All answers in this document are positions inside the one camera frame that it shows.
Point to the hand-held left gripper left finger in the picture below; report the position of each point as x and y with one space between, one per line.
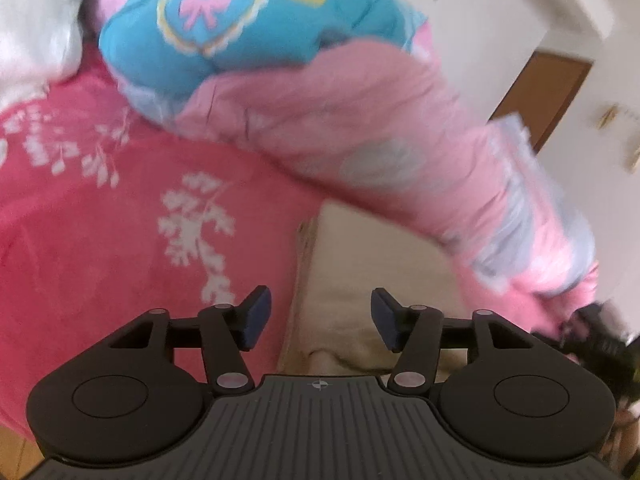
257 317

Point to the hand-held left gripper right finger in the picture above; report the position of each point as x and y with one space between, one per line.
385 317

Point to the beige pants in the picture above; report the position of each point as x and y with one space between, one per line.
350 270

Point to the pink floral bed blanket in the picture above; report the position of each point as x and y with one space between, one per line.
100 235

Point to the pink grey floral quilt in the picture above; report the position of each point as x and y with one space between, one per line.
375 135

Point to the brown wooden door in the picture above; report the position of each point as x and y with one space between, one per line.
545 95

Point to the blue cartoon pillow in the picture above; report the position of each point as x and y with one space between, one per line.
225 35

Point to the white cloth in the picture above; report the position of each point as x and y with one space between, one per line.
35 25

